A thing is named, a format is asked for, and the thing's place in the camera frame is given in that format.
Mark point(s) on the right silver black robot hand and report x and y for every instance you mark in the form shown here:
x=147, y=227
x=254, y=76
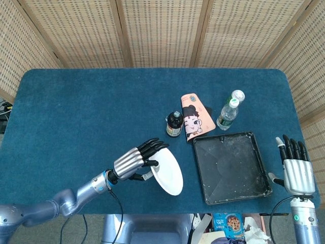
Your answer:
x=298, y=175

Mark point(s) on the clear water bottle green label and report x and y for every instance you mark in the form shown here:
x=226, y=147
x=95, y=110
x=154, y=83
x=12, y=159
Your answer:
x=226, y=117

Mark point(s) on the blue tablecloth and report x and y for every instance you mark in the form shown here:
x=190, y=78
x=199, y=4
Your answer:
x=89, y=114

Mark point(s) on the brown tea bottle black cap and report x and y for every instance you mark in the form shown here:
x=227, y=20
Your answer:
x=174, y=124

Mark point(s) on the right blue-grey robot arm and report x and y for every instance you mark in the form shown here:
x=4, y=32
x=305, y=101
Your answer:
x=306, y=221

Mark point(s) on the cartoon girl mouse pad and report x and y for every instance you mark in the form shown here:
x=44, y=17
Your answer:
x=196, y=117

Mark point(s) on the woven rattan folding screen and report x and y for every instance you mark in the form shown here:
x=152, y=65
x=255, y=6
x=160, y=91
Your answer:
x=162, y=33

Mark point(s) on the white round plate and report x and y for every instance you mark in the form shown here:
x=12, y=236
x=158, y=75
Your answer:
x=168, y=175

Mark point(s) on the black rectangular tray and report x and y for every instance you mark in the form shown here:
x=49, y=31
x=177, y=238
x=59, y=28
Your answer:
x=228, y=167

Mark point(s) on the crumpled white tissue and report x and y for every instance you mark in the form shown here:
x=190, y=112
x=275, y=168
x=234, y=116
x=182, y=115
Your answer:
x=256, y=230

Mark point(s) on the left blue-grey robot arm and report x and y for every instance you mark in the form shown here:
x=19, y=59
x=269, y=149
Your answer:
x=63, y=200

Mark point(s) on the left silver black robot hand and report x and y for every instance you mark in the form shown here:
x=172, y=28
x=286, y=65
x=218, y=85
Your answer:
x=129, y=162

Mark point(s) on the blue cookie box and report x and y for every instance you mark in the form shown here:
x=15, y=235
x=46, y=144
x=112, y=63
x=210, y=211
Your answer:
x=228, y=225

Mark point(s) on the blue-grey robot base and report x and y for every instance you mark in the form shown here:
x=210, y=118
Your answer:
x=152, y=228

